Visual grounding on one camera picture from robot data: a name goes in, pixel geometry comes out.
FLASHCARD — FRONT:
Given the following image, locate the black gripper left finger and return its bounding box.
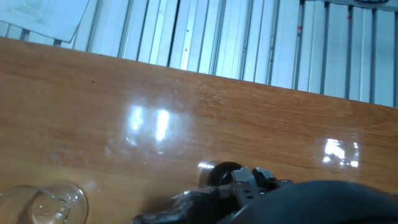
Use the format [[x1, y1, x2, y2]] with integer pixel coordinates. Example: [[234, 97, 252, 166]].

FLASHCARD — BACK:
[[217, 166, 261, 208]]

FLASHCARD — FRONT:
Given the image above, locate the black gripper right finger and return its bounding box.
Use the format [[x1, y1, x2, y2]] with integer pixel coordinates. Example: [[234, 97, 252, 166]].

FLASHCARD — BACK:
[[252, 167, 295, 191]]

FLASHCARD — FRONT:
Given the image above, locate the brown wooden board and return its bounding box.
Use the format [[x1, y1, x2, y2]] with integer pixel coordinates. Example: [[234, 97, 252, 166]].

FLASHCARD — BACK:
[[0, 36, 398, 224]]

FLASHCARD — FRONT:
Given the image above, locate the clear glass beaker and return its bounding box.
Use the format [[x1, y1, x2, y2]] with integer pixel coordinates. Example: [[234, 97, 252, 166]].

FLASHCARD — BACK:
[[0, 182, 89, 224]]

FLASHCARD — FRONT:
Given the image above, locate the white paper sheet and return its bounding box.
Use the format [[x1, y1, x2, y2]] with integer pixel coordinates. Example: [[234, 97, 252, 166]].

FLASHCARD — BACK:
[[0, 0, 91, 44]]

